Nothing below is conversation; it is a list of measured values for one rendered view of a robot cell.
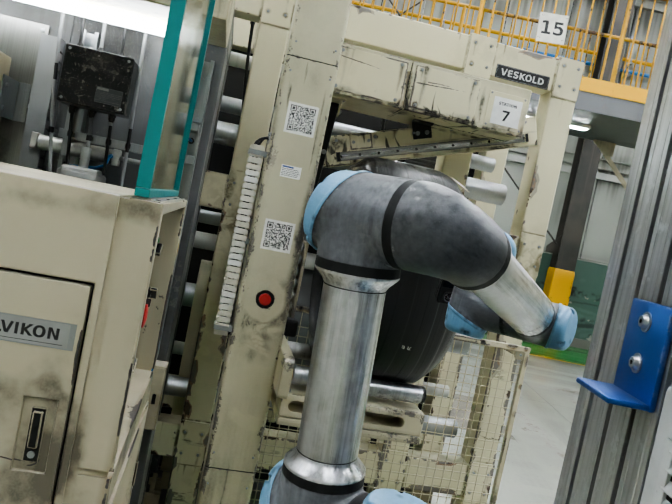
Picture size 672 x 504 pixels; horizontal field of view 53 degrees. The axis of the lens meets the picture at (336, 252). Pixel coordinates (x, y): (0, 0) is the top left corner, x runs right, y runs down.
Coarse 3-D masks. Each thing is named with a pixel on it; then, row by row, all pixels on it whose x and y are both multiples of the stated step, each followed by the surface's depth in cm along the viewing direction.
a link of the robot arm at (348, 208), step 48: (336, 192) 86; (384, 192) 82; (336, 240) 85; (384, 240) 81; (336, 288) 87; (384, 288) 87; (336, 336) 87; (336, 384) 87; (336, 432) 88; (288, 480) 90; (336, 480) 88
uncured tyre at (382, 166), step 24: (360, 168) 166; (384, 168) 162; (408, 168) 166; (312, 288) 193; (408, 288) 150; (432, 288) 151; (312, 312) 188; (384, 312) 150; (408, 312) 151; (432, 312) 152; (312, 336) 176; (384, 336) 153; (408, 336) 153; (432, 336) 154; (384, 360) 158; (408, 360) 158; (432, 360) 159
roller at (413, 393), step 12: (300, 372) 161; (300, 384) 162; (372, 384) 164; (384, 384) 165; (396, 384) 166; (408, 384) 167; (384, 396) 165; (396, 396) 165; (408, 396) 165; (420, 396) 166
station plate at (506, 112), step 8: (496, 96) 197; (496, 104) 198; (504, 104) 198; (512, 104) 198; (520, 104) 199; (496, 112) 198; (504, 112) 198; (512, 112) 199; (520, 112) 199; (496, 120) 198; (504, 120) 198; (512, 120) 199
